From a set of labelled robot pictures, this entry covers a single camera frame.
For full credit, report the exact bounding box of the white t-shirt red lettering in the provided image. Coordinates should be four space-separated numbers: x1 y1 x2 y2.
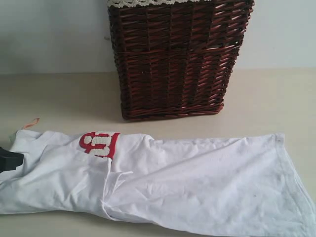
0 130 316 237

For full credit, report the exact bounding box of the orange neck label tag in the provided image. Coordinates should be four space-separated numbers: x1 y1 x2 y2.
21 118 40 129

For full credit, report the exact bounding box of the dark red wicker basket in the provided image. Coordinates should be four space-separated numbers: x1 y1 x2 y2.
108 0 254 120

